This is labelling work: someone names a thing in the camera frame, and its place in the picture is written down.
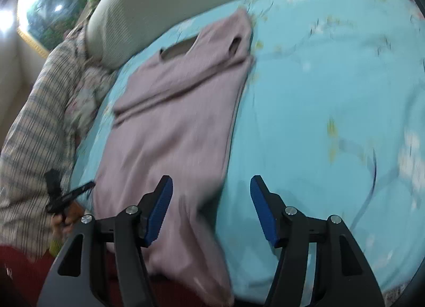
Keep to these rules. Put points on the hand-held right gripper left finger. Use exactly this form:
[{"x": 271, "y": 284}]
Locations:
[{"x": 161, "y": 207}]

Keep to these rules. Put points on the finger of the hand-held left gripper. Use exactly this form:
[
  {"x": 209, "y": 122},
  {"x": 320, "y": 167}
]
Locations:
[{"x": 79, "y": 191}]

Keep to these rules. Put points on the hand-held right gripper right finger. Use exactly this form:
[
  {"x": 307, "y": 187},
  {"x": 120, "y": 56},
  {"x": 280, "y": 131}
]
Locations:
[{"x": 262, "y": 207}]

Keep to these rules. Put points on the pink knit sweater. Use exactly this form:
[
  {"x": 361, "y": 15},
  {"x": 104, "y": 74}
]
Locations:
[{"x": 172, "y": 117}]

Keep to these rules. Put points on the person's left hand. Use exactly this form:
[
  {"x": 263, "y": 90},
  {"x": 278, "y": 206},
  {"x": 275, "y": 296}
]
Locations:
[{"x": 69, "y": 222}]

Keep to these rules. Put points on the plaid blanket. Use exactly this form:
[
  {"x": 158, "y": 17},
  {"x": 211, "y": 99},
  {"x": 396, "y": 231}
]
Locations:
[{"x": 36, "y": 127}]

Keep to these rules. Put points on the red cloth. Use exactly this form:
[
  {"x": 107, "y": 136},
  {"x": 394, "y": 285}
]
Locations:
[{"x": 23, "y": 273}]

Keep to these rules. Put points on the blue floral bedsheet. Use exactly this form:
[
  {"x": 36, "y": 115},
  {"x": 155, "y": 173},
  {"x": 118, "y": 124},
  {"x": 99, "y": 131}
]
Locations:
[{"x": 315, "y": 94}]

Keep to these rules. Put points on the gold framed landscape painting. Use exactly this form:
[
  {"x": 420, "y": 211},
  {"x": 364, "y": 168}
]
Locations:
[{"x": 49, "y": 11}]

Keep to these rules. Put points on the grey ribbed pillow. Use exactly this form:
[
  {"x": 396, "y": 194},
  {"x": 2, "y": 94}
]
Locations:
[{"x": 149, "y": 4}]

